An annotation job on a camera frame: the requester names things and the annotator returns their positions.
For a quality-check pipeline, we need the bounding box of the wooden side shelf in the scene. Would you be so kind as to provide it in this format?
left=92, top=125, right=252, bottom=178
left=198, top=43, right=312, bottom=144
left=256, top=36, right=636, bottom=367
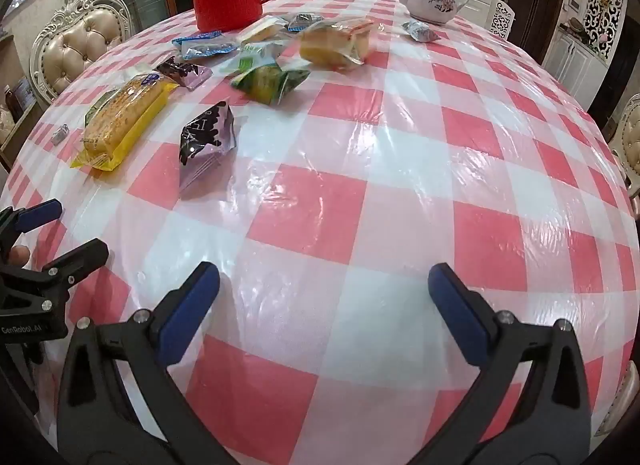
left=0, top=37, right=43, bottom=168

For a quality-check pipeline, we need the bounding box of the small yellow cake packet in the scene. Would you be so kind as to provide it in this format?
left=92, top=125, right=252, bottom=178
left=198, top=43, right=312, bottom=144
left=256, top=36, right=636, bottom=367
left=240, top=16, right=291, bottom=43

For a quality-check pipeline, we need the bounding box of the blue clear snack packet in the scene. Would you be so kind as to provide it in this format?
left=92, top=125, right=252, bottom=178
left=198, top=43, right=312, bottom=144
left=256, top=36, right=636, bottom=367
left=171, top=31, right=240, bottom=62

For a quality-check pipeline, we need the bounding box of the beige tufted dining chair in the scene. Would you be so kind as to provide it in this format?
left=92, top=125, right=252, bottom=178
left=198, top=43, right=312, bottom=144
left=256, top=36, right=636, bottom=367
left=607, top=94, right=640, bottom=200
left=29, top=0, right=133, bottom=106

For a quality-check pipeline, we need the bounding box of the white lattice screen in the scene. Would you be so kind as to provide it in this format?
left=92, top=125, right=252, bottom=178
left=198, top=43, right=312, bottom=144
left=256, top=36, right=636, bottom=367
left=582, top=0, right=628, bottom=66

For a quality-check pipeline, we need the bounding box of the green yellow snack packet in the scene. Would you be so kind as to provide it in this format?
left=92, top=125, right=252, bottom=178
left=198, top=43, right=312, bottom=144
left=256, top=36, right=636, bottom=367
left=230, top=65, right=311, bottom=106

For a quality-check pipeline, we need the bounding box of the dark blue snack packet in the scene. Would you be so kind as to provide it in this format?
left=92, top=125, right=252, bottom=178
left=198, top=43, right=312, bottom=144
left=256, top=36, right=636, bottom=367
left=287, top=13, right=323, bottom=33

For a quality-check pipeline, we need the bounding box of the white green snack packet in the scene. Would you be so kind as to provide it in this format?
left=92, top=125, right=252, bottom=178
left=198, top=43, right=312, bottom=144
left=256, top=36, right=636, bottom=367
left=235, top=40, right=283, bottom=76

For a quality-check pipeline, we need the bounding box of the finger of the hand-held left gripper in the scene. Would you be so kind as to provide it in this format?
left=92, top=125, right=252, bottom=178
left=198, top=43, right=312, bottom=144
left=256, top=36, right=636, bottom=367
left=0, top=239, right=110, bottom=316
left=0, top=199, right=64, bottom=258

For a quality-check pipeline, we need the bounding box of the long yellow cake packet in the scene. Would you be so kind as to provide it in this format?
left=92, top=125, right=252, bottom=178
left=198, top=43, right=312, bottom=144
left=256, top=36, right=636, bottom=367
left=70, top=72, right=180, bottom=173

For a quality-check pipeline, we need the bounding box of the orange bread packet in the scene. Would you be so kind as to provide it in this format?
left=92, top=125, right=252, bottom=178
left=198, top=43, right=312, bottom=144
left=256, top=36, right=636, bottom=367
left=298, top=17, right=376, bottom=70

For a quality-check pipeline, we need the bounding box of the silver blue snack packet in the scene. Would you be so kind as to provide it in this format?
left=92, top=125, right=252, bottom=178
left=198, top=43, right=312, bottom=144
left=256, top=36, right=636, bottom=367
left=402, top=21, right=441, bottom=43

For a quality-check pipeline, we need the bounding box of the small purple snack packet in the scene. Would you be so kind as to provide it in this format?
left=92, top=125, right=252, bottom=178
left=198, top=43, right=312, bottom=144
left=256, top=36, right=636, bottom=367
left=156, top=56, right=213, bottom=90

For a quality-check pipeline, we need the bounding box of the pink checked tablecloth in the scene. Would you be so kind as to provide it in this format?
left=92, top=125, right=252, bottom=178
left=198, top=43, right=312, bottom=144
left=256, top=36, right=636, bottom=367
left=0, top=0, right=640, bottom=465

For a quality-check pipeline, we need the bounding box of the large purple snack packet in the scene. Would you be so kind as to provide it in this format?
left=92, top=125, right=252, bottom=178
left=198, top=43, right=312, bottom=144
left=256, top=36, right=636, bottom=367
left=178, top=101, right=236, bottom=193

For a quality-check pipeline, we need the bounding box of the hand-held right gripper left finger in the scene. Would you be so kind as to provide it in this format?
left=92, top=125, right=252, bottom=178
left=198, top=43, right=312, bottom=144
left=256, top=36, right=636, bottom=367
left=56, top=261, right=241, bottom=465

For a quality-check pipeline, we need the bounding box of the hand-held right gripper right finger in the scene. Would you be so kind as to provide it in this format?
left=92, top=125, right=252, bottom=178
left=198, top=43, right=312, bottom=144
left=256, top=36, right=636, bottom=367
left=415, top=262, right=593, bottom=465

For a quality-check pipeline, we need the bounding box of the white low cabinet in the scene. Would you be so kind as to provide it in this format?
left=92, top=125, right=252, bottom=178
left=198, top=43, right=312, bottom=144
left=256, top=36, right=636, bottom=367
left=542, top=25, right=608, bottom=110

